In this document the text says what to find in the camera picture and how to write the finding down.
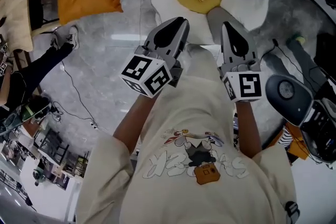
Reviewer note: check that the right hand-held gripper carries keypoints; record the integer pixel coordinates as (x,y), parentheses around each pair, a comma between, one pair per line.
(246,84)

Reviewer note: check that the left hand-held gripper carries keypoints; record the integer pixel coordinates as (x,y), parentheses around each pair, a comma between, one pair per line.
(147,76)

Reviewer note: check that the person's left forearm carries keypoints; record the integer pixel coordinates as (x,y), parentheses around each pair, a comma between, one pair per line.
(134,123)

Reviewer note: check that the person's right forearm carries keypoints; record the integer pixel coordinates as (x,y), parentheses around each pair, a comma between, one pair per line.
(248,128)

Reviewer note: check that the person's beige trousers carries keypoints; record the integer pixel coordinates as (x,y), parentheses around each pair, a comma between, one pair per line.
(199,60)

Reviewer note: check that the dark grey machine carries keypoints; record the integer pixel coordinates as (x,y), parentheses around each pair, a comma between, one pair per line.
(294,102)

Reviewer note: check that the person's cream t-shirt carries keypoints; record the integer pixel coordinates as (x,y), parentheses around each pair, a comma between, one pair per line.
(189,139)

